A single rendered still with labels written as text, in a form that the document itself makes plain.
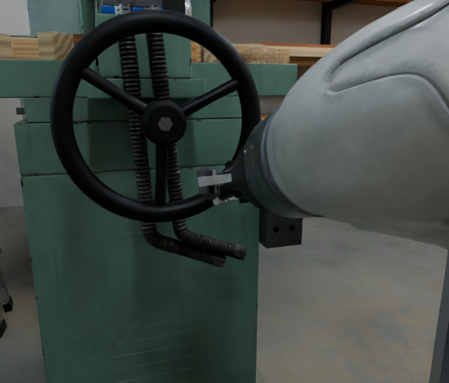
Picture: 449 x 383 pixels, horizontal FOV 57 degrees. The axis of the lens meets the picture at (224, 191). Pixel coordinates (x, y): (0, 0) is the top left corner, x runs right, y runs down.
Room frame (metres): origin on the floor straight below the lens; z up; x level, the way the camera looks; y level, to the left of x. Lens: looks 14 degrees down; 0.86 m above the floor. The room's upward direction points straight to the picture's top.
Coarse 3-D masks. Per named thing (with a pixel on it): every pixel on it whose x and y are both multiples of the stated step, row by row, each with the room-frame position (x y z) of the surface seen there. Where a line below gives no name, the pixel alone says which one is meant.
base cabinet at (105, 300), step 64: (64, 192) 0.70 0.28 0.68; (128, 192) 0.73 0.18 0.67; (192, 192) 0.76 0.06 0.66; (64, 256) 0.69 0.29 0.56; (128, 256) 0.72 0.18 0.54; (256, 256) 0.80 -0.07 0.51; (64, 320) 0.69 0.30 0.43; (128, 320) 0.72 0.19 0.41; (192, 320) 0.76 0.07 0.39; (256, 320) 0.80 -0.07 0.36
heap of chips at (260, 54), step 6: (252, 48) 0.85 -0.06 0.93; (258, 48) 0.84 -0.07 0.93; (264, 48) 0.84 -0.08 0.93; (270, 48) 0.85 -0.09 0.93; (240, 54) 0.89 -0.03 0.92; (246, 54) 0.85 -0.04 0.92; (252, 54) 0.83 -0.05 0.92; (258, 54) 0.82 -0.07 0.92; (264, 54) 0.82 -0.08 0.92; (270, 54) 0.83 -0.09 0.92; (276, 54) 0.83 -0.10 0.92; (282, 54) 0.84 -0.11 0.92; (246, 60) 0.83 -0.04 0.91; (252, 60) 0.82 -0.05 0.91; (258, 60) 0.82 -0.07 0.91; (264, 60) 0.82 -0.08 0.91; (270, 60) 0.82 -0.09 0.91; (276, 60) 0.82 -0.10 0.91; (282, 60) 0.83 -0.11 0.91
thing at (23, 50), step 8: (16, 48) 0.82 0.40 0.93; (24, 48) 0.83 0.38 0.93; (32, 48) 0.83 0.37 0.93; (200, 48) 0.93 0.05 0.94; (240, 48) 0.96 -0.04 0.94; (16, 56) 0.82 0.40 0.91; (24, 56) 0.83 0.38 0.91; (32, 56) 0.83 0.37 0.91; (200, 56) 0.93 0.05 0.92; (288, 56) 0.99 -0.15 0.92
